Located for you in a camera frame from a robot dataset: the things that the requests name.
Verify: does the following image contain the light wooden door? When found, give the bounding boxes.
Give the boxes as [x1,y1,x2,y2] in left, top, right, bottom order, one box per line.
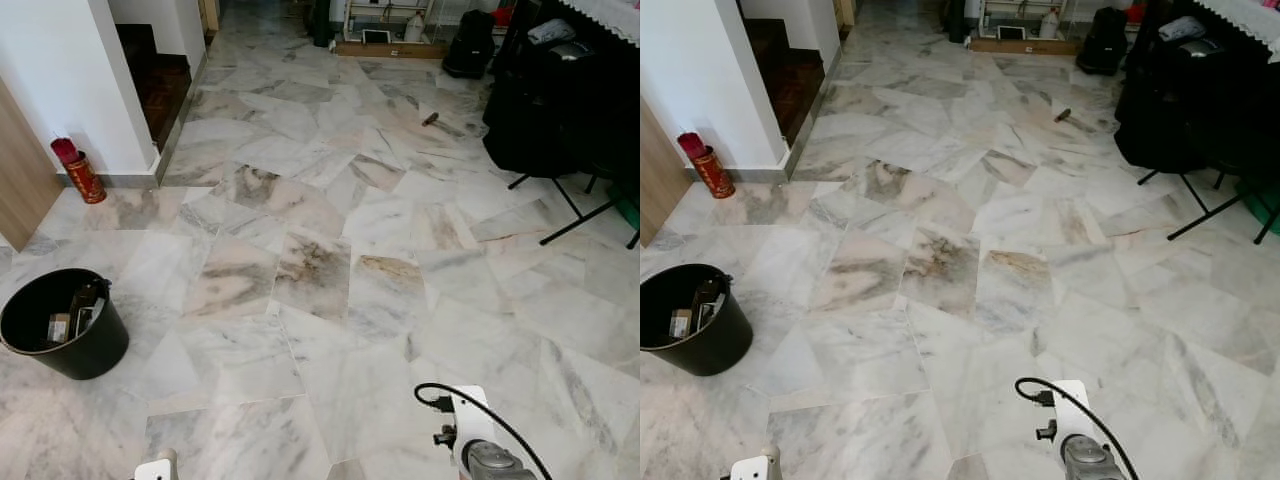
[0,78,64,252]
[640,98,692,248]

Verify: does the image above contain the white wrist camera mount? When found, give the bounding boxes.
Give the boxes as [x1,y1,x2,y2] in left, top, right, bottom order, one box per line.
[132,449,182,480]
[1049,379,1103,443]
[729,446,784,480]
[449,384,502,471]

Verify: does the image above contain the black folding metal legs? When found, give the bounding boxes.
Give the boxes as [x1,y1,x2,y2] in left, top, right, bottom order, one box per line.
[1137,165,1280,247]
[507,170,641,250]

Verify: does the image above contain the low wooden shelf rack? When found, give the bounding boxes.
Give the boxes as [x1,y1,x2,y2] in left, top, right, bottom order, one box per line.
[333,0,453,60]
[966,0,1087,57]

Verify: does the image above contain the black cloth covered table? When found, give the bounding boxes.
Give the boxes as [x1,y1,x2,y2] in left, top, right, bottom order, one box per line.
[482,0,641,183]
[1113,0,1280,177]

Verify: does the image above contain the black plastic bucket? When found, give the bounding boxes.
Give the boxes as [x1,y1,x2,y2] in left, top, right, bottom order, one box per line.
[0,268,131,381]
[640,264,755,378]

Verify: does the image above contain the red incense canister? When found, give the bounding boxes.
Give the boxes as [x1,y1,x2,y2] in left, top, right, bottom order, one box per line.
[50,138,108,205]
[677,132,737,200]

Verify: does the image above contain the black backpack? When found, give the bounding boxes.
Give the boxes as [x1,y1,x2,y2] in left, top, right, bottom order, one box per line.
[442,10,497,80]
[1076,7,1130,77]

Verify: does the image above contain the dark brown bottle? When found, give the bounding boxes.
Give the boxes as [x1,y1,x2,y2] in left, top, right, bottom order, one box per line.
[68,279,109,336]
[692,277,729,331]

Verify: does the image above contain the grey folded bundle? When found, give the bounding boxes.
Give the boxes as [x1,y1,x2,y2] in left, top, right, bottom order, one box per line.
[1158,14,1208,44]
[527,17,578,47]

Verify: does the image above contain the green plastic item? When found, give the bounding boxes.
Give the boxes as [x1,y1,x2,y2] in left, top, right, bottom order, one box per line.
[608,184,641,233]
[1238,178,1280,238]

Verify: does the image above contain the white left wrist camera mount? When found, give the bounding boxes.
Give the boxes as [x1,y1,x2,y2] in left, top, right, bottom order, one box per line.
[729,446,784,480]
[132,449,182,480]

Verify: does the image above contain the white lace tablecloth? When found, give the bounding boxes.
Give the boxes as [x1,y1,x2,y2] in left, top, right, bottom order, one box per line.
[1193,0,1280,63]
[558,0,641,47]

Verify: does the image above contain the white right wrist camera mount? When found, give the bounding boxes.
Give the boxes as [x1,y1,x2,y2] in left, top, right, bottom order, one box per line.
[1049,379,1103,443]
[449,384,502,471]

